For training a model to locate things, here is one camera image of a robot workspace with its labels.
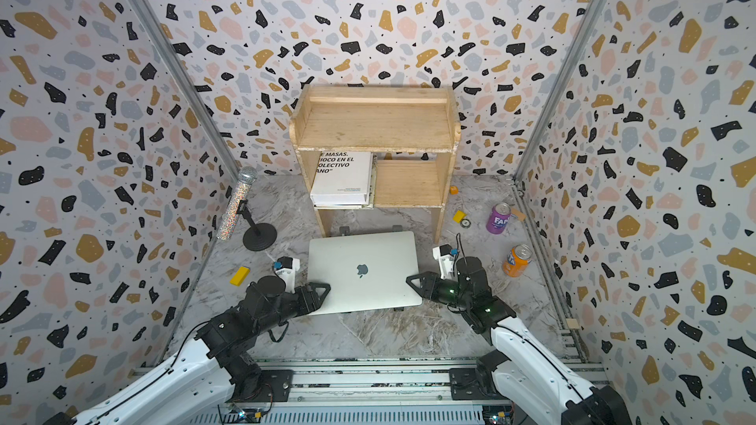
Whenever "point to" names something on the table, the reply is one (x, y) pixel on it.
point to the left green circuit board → (245, 416)
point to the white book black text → (345, 180)
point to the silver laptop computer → (365, 273)
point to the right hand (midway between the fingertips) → (409, 284)
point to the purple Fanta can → (498, 217)
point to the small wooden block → (573, 324)
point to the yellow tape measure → (459, 215)
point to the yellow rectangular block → (240, 275)
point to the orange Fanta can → (517, 261)
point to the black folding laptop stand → (345, 230)
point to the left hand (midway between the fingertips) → (330, 290)
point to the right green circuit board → (497, 414)
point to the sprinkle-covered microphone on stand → (262, 235)
